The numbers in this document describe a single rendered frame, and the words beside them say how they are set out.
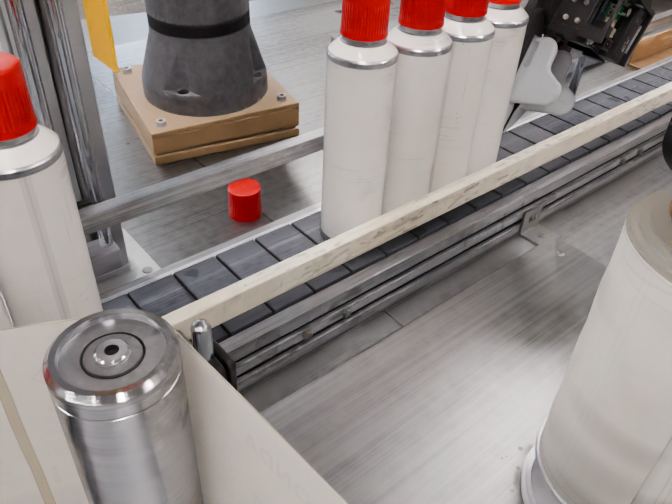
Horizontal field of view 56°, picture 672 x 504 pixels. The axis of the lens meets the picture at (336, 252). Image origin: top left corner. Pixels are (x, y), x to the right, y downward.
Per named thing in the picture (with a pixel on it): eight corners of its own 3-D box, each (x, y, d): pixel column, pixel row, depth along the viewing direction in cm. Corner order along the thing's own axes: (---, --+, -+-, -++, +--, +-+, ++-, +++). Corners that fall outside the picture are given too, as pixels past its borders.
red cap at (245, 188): (265, 219, 65) (265, 191, 63) (233, 224, 64) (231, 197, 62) (257, 201, 67) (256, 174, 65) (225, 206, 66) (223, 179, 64)
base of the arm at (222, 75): (171, 128, 71) (158, 42, 64) (126, 75, 80) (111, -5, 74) (289, 98, 77) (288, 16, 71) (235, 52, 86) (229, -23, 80)
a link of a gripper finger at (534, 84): (525, 142, 57) (579, 45, 55) (475, 118, 61) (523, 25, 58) (539, 149, 59) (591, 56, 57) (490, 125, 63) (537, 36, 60)
